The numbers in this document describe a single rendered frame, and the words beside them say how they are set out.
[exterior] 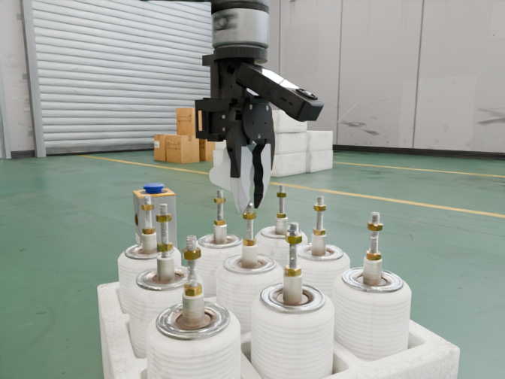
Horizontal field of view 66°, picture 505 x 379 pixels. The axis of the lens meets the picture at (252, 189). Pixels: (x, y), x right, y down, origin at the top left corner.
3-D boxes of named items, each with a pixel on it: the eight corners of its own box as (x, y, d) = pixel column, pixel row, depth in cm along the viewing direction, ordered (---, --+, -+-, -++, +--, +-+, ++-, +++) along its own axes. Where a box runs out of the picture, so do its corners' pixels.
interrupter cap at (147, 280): (171, 265, 56) (171, 261, 56) (207, 280, 51) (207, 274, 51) (124, 281, 50) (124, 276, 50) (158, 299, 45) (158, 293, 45)
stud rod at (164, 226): (160, 261, 50) (158, 204, 49) (167, 259, 51) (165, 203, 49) (163, 263, 49) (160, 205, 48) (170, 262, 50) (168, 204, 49)
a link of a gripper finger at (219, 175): (215, 209, 55) (219, 144, 55) (249, 214, 52) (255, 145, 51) (200, 210, 52) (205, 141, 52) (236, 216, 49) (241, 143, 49)
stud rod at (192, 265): (199, 305, 40) (197, 234, 39) (196, 310, 39) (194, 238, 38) (190, 304, 40) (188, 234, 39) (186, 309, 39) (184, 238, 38)
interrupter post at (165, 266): (167, 275, 52) (167, 252, 52) (179, 280, 51) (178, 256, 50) (152, 280, 50) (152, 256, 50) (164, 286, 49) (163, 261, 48)
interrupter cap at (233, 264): (261, 254, 60) (261, 250, 60) (285, 271, 53) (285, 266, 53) (216, 262, 57) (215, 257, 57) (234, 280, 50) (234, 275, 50)
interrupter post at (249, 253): (253, 262, 57) (253, 241, 56) (261, 268, 55) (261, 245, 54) (238, 265, 56) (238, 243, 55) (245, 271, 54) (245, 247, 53)
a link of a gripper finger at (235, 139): (242, 177, 53) (247, 113, 52) (252, 178, 52) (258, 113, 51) (221, 177, 49) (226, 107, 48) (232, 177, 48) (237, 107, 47)
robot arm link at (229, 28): (279, 19, 51) (245, 3, 45) (279, 55, 52) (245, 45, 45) (234, 26, 55) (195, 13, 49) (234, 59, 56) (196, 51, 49)
